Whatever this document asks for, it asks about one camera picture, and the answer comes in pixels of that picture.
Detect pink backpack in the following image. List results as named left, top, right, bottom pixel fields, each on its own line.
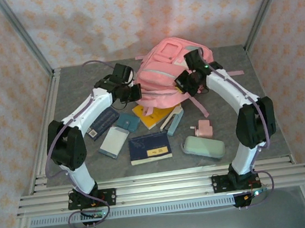
left=129, top=29, right=249, bottom=125

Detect teal snap wallet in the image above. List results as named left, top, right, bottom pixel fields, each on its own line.
left=114, top=111, right=141, bottom=132

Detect white and blue stapler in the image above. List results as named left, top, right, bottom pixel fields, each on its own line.
left=157, top=105, right=186, bottom=138

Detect thin navy book with barcode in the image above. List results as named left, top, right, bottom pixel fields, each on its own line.
left=84, top=106, right=123, bottom=143

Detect navy book with yellow label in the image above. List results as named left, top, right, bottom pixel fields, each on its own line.
left=127, top=130, right=174, bottom=166

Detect white notebook teal edges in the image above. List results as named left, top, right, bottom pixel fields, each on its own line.
left=96, top=125, right=133, bottom=161

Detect mint green pencil case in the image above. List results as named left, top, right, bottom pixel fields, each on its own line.
left=181, top=132, right=227, bottom=163

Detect small circuit board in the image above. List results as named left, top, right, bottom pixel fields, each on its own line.
left=80, top=209, right=107, bottom=221
left=241, top=187, right=269, bottom=201

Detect aluminium side rail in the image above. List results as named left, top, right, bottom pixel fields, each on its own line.
left=15, top=68, right=75, bottom=195

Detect aluminium frame post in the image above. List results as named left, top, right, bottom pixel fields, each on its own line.
left=238, top=0, right=297, bottom=54
left=0, top=0, right=55, bottom=81

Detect aluminium rail beam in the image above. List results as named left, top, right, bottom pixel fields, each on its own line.
left=13, top=154, right=305, bottom=220

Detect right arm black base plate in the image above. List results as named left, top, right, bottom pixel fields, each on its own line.
left=211, top=169, right=262, bottom=195

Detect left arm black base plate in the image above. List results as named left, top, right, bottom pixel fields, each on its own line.
left=66, top=188, right=118, bottom=212

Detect grey slotted cable duct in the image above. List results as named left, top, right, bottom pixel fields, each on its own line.
left=29, top=194, right=237, bottom=228

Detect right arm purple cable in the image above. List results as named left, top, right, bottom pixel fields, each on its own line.
left=196, top=40, right=278, bottom=212

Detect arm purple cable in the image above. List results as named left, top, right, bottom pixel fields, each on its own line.
left=196, top=40, right=278, bottom=212
left=33, top=58, right=135, bottom=228

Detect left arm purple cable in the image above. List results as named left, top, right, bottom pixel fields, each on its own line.
left=33, top=58, right=135, bottom=228

